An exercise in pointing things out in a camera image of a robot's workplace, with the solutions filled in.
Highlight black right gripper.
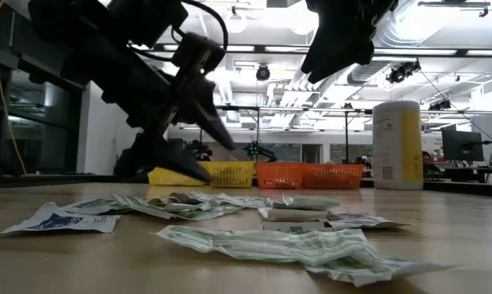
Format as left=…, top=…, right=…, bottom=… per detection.
left=300, top=0, right=399, bottom=85

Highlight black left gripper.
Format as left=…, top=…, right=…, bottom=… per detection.
left=101, top=67, right=238, bottom=184

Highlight yellow plastic basket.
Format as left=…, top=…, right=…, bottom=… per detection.
left=207, top=160, right=257, bottom=189
left=146, top=163, right=210, bottom=188

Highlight orange plastic basket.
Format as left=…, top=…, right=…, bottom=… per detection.
left=255, top=161, right=306, bottom=190
left=302, top=163, right=365, bottom=190

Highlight white yellow wipes canister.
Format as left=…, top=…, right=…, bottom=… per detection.
left=372, top=100, right=425, bottom=191

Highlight white packet dark print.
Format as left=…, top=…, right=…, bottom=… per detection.
left=325, top=212, right=413, bottom=230
left=61, top=197, right=132, bottom=216

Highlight person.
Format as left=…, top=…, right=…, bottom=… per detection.
left=421, top=150, right=441, bottom=175

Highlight white packet blue print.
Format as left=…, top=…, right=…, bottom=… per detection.
left=0, top=203, right=123, bottom=236

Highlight black computer monitor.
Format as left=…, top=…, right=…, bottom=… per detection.
left=441, top=129, right=485, bottom=163

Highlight silver ceiling duct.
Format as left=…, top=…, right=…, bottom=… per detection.
left=346, top=0, right=435, bottom=85

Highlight black background station frame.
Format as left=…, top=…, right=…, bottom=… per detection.
left=217, top=104, right=373, bottom=164

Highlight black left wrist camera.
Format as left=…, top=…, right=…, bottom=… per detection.
left=171, top=32, right=227, bottom=78

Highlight white ring light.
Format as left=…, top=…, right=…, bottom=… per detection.
left=225, top=10, right=248, bottom=33

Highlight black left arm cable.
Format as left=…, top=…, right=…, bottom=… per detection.
left=127, top=0, right=230, bottom=62

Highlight yellow hanging cable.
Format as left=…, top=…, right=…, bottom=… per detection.
left=0, top=0, right=29, bottom=176

